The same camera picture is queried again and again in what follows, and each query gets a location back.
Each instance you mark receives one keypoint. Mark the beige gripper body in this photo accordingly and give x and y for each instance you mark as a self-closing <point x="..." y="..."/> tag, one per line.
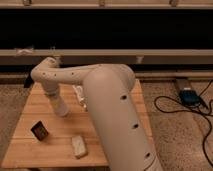
<point x="55" y="99"/>

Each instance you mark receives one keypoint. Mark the white ceramic cup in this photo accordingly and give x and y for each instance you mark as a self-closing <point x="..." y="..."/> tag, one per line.
<point x="61" y="110"/>

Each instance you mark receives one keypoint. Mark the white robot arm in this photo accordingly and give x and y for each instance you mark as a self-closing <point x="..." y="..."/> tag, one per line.
<point x="107" y="95"/>

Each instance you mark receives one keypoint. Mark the dark rectangular eraser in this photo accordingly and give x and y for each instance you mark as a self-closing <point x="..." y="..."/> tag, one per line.
<point x="39" y="131"/>

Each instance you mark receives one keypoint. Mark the white tube with cap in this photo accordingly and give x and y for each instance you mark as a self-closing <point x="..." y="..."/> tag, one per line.
<point x="80" y="95"/>

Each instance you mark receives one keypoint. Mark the white sponge block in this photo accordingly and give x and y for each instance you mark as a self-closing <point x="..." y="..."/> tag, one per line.
<point x="79" y="146"/>

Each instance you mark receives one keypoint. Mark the blue power adapter box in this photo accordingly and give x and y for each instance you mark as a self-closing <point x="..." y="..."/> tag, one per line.
<point x="189" y="97"/>

